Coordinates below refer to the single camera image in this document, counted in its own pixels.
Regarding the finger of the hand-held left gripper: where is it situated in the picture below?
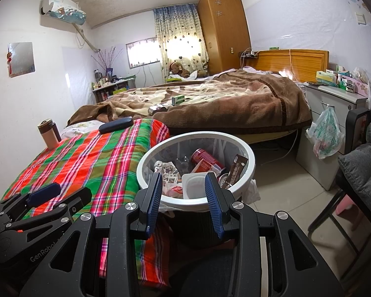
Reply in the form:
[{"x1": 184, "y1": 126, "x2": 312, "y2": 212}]
[
  {"x1": 0, "y1": 182, "x2": 62, "y2": 214},
  {"x1": 6, "y1": 186, "x2": 93, "y2": 232}
]

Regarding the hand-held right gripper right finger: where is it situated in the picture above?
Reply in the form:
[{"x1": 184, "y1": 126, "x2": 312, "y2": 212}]
[{"x1": 204, "y1": 171, "x2": 344, "y2": 297}]

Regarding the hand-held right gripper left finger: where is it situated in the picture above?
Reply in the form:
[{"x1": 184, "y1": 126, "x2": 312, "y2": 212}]
[{"x1": 19, "y1": 171, "x2": 163, "y2": 297}]

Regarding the red drink can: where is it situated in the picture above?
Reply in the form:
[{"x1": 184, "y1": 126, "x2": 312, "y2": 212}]
[
  {"x1": 190, "y1": 148, "x2": 227, "y2": 174},
  {"x1": 218, "y1": 172, "x2": 232, "y2": 190}
]

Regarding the white yogurt cup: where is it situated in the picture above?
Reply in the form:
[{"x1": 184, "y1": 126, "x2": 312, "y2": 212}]
[{"x1": 181, "y1": 172, "x2": 218, "y2": 200}]

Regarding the white rimmed trash bin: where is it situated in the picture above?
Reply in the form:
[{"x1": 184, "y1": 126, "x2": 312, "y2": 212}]
[{"x1": 136, "y1": 131, "x2": 256, "y2": 248}]

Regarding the printed paper cup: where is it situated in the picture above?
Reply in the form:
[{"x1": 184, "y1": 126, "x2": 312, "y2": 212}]
[{"x1": 155, "y1": 160, "x2": 186, "y2": 197}]

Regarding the clear plastic container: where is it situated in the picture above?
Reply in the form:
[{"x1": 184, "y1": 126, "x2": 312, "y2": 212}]
[{"x1": 172, "y1": 156, "x2": 194, "y2": 175}]

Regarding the brown snack wrapper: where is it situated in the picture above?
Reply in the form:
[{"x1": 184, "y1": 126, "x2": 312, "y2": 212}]
[{"x1": 227, "y1": 155, "x2": 249, "y2": 189}]

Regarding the plaid tablecloth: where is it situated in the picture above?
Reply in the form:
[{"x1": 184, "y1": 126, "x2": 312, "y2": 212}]
[{"x1": 1, "y1": 118, "x2": 170, "y2": 288}]

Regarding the brown beige thermos mug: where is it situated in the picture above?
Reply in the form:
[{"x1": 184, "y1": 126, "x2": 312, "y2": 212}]
[{"x1": 38, "y1": 118, "x2": 62, "y2": 149}]

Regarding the floral white bedsheet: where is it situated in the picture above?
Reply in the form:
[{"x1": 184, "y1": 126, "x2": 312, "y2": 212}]
[{"x1": 61, "y1": 119, "x2": 107, "y2": 139}]

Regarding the dark glasses case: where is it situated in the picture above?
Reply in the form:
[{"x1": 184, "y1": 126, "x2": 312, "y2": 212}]
[{"x1": 98, "y1": 117, "x2": 134, "y2": 134}]

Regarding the brown blanket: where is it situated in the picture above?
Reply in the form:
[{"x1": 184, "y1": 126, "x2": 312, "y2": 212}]
[{"x1": 67, "y1": 69, "x2": 313, "y2": 135}]

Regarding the cluttered dressing table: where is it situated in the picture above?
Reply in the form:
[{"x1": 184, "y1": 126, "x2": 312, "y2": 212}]
[{"x1": 92, "y1": 75, "x2": 138, "y2": 103}]

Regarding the green printed plastic bag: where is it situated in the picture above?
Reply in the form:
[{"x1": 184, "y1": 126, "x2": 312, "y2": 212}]
[{"x1": 305, "y1": 104, "x2": 344, "y2": 160}]

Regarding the pink stool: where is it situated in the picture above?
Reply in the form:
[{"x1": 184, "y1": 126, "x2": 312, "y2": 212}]
[{"x1": 335, "y1": 196, "x2": 364, "y2": 223}]

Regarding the brown teddy bear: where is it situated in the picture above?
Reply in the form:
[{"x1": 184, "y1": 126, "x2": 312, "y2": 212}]
[{"x1": 168, "y1": 62, "x2": 206, "y2": 79}]

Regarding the vase of flower branches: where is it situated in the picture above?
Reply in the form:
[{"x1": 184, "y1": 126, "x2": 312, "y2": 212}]
[{"x1": 91, "y1": 46, "x2": 116, "y2": 78}]

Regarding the black chair with grey cushion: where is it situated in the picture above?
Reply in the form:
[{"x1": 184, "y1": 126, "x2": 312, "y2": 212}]
[{"x1": 307, "y1": 48, "x2": 371, "y2": 282}]

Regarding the window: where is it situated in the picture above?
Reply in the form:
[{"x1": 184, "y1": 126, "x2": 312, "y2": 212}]
[{"x1": 125, "y1": 37, "x2": 161, "y2": 69}]

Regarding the air conditioner pipe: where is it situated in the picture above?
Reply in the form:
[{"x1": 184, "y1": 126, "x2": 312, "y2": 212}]
[{"x1": 72, "y1": 23, "x2": 101, "y2": 53}]

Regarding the grey nightstand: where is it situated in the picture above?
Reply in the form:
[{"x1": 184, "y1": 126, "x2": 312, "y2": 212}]
[{"x1": 295, "y1": 82, "x2": 370, "y2": 192}]

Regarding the wooden headboard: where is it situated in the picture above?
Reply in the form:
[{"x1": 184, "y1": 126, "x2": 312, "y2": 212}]
[{"x1": 243, "y1": 49, "x2": 330, "y2": 83}]

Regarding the green white tissue box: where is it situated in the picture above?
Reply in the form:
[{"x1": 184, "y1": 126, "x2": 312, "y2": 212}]
[{"x1": 316, "y1": 71, "x2": 339, "y2": 85}]

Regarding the heart patterned curtain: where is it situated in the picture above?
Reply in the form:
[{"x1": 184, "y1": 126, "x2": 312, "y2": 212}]
[{"x1": 153, "y1": 4, "x2": 210, "y2": 81}]

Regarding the wooden wardrobe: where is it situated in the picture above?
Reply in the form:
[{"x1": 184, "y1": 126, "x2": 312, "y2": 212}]
[{"x1": 197, "y1": 0, "x2": 252, "y2": 75}]

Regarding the pile of small boxes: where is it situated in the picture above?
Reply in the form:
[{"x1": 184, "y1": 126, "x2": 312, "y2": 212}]
[{"x1": 337, "y1": 65, "x2": 371, "y2": 98}]

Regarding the wall mirror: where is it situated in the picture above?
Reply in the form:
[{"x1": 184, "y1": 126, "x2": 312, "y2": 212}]
[{"x1": 8, "y1": 41, "x2": 36, "y2": 78}]

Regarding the wall air conditioner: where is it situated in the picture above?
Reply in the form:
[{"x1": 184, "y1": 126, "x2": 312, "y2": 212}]
[{"x1": 40, "y1": 0, "x2": 87, "y2": 25}]

